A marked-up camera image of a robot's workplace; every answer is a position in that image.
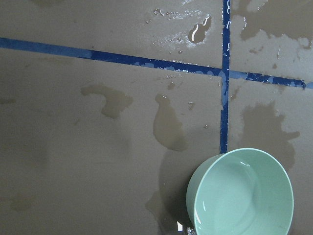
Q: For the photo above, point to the mint green bowl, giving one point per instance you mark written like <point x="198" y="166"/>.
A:
<point x="242" y="192"/>

